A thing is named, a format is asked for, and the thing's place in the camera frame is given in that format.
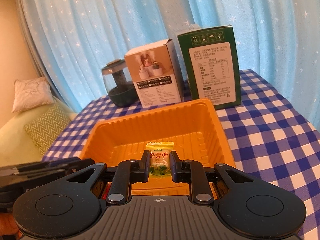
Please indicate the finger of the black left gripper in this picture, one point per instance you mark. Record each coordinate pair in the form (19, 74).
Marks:
(69, 165)
(36, 166)

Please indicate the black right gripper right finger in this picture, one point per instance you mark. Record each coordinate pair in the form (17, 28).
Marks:
(191, 172)

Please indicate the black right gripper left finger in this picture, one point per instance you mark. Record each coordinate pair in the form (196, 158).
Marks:
(126, 174)

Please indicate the yellow green candy packet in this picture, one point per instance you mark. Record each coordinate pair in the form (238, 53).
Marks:
(160, 157)

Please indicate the light green sofa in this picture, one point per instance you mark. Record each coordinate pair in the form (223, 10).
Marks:
(17, 147)

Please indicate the green chevron cushion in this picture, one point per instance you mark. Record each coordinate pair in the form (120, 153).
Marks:
(47, 127)

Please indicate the orange plastic tray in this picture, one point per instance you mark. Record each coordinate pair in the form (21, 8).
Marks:
(193, 127)

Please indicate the dark glass humidifier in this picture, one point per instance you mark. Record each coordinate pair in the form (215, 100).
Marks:
(118, 83)

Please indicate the white textured cushion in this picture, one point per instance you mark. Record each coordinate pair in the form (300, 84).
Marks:
(31, 93)

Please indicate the blue white checkered tablecloth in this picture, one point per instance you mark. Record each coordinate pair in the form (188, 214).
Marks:
(271, 140)

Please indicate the white humidifier product box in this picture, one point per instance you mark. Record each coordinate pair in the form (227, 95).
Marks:
(156, 73)

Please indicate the green milk carton box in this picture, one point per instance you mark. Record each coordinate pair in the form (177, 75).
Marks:
(212, 65)

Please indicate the blue star curtain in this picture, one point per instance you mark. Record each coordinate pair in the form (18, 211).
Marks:
(70, 41)

